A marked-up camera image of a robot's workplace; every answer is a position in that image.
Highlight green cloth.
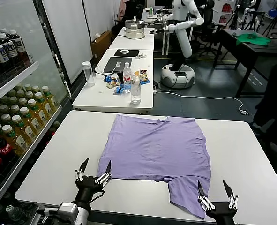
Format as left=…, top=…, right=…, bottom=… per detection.
left=236, top=32, right=272, bottom=46

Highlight white cabinet shelf board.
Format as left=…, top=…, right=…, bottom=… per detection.
left=0, top=110, right=61, bottom=207
left=0, top=61, right=39, bottom=104

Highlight water bottle green label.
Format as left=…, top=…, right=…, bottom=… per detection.
left=6, top=205, right=30, bottom=225

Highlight purple t-shirt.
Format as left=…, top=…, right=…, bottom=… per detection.
left=97, top=114, right=211, bottom=220

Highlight black mouse pad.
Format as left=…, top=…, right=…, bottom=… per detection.
left=113, top=49, right=140, bottom=58

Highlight black office chair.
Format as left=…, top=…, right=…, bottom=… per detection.
left=194, top=0, right=225, bottom=58

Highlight white office desk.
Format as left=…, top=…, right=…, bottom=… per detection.
left=140, top=7, right=174, bottom=24

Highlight white cable with adapter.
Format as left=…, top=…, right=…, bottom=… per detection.
left=94, top=67, right=117, bottom=75

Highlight glass door drinks cabinet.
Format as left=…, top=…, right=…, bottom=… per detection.
left=0, top=0, right=72, bottom=225

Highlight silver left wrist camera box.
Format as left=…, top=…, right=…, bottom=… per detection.
left=58, top=202, right=79, bottom=218

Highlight white wheeled humanoid robot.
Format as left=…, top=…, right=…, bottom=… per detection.
left=160, top=0, right=199, bottom=89

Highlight white rectangular table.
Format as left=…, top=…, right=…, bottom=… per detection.
left=108, top=27, right=155, bottom=51
left=72, top=48, right=155, bottom=111

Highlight brown cardboard box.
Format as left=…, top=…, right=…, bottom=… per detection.
left=90, top=30, right=113, bottom=59

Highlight tall clear jar white lid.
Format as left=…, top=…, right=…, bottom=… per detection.
left=82, top=61, right=96, bottom=87

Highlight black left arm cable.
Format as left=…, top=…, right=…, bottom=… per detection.
left=91, top=190, right=105, bottom=200

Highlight black metal table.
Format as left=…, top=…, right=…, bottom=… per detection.
left=213, top=28, right=277, bottom=98

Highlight white steamer pot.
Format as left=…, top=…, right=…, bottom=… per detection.
left=125, top=16, right=145, bottom=39

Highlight red and white boxes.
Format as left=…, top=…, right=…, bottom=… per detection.
left=220, top=1, right=234, bottom=24

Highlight white floor cable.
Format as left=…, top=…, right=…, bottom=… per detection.
left=152, top=90, right=244, bottom=112

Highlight clear water bottle plain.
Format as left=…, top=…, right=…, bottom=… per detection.
left=130, top=75, right=142, bottom=105

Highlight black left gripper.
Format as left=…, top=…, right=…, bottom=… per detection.
left=74, top=157, right=112, bottom=207

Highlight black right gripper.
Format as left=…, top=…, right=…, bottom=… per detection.
left=197, top=180, right=239, bottom=225

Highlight pink garment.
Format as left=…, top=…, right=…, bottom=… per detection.
left=118, top=0, right=128, bottom=22

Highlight water bottle red label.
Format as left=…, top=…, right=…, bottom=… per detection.
left=123, top=62, right=132, bottom=93

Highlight dark grey laptop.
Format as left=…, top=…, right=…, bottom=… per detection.
left=103, top=57, right=133, bottom=74

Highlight black camera tripod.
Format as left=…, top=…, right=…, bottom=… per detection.
left=263, top=11, right=277, bottom=45
left=227, top=4, right=244, bottom=30

